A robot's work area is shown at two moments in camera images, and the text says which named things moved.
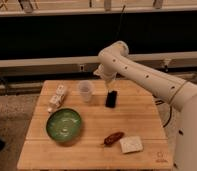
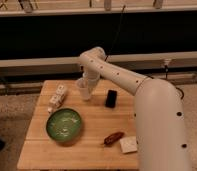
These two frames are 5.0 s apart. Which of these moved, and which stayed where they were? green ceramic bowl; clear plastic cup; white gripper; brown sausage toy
Moved: white gripper
Stayed: green ceramic bowl; clear plastic cup; brown sausage toy
